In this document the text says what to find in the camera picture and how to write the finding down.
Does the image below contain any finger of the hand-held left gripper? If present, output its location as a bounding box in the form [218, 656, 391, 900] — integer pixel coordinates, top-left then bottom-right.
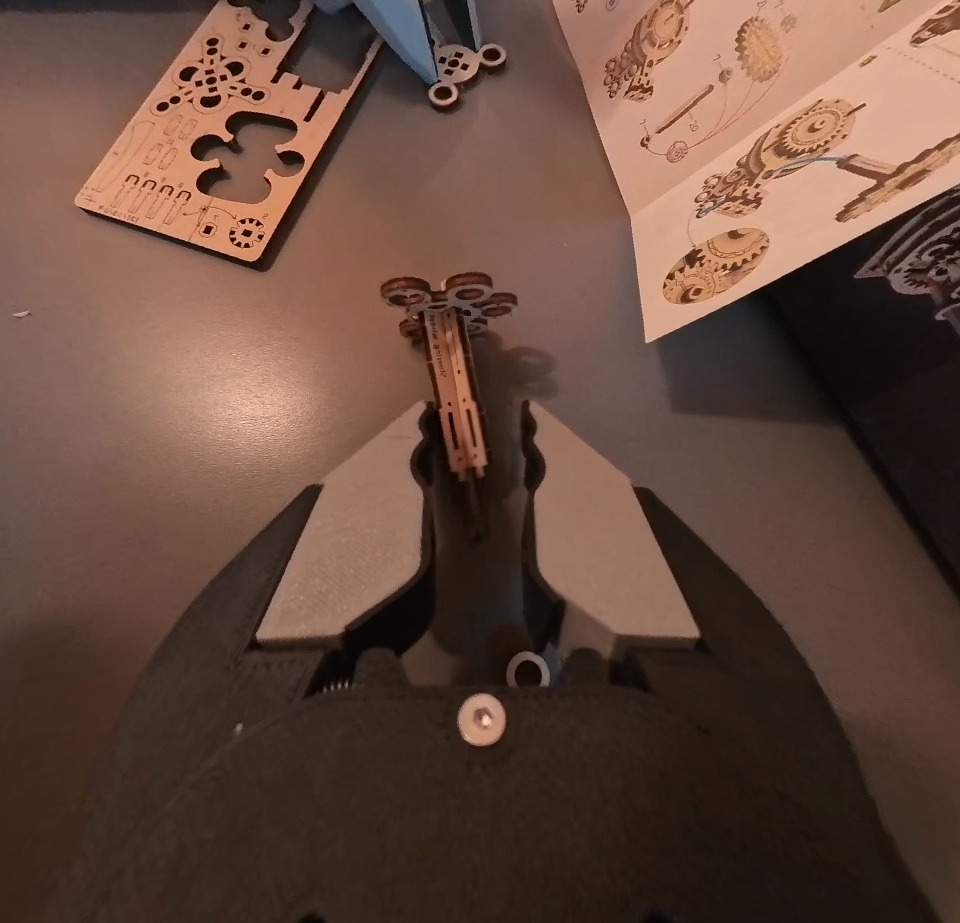
[298, 0, 440, 86]
[427, 0, 481, 50]

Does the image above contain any laser-cut wooden parts sheet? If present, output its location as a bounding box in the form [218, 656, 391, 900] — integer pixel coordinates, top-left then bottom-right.
[75, 0, 385, 270]

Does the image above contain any wooden axle assembly with rings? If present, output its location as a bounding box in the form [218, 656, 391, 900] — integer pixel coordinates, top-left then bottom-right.
[380, 272, 520, 542]

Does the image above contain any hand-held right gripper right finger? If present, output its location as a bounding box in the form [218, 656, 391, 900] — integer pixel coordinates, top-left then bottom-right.
[519, 400, 704, 658]

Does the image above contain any small three-ring wooden part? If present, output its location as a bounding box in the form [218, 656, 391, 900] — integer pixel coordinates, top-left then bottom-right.
[429, 41, 507, 108]

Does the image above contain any folded paper instruction sheet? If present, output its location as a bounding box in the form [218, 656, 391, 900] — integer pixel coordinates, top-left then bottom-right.
[543, 0, 960, 343]

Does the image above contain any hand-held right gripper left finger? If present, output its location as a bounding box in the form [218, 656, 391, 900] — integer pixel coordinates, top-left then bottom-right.
[255, 400, 440, 654]

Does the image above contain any black model kit box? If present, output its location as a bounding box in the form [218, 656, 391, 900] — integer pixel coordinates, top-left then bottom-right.
[765, 188, 960, 572]

